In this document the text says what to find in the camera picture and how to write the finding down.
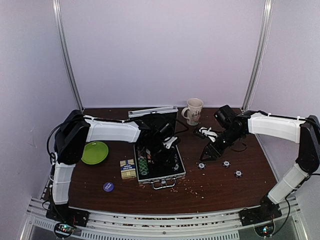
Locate right circuit board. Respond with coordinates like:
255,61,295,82
254,223,275,238

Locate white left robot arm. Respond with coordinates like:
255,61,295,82
48,110,180,222

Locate purple round button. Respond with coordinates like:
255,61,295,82
103,182,114,193

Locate circuit board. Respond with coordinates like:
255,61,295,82
254,223,275,238
53,222,76,239

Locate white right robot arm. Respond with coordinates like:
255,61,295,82
194,105,320,221

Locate left aluminium frame post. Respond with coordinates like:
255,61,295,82
52,0,85,112

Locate green chip stack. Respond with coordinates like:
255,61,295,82
138,157,149,176

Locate purple poker chip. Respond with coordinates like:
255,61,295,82
172,164,179,171
234,170,243,178
197,162,206,170
222,160,231,168

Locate aluminium frame post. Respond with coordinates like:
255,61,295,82
241,0,274,111
52,0,85,112

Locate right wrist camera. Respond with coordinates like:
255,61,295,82
213,104,237,129

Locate left circuit board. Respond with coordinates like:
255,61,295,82
53,222,76,239

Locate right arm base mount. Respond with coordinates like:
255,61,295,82
239,206,282,227

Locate right aluminium frame post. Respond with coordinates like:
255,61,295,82
241,0,274,111

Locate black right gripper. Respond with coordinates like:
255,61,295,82
200,127,243,161

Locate blue Texas Hold'em card box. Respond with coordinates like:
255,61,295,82
119,158,137,180

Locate aluminium front rail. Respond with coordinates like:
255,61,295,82
24,196,301,240

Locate green plate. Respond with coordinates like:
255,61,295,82
81,141,109,165

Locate brown chip stack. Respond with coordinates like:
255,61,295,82
136,147,146,159

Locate aluminium poker case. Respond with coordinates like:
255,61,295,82
128,106,189,190

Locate cream ceramic mug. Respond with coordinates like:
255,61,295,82
181,98,204,126

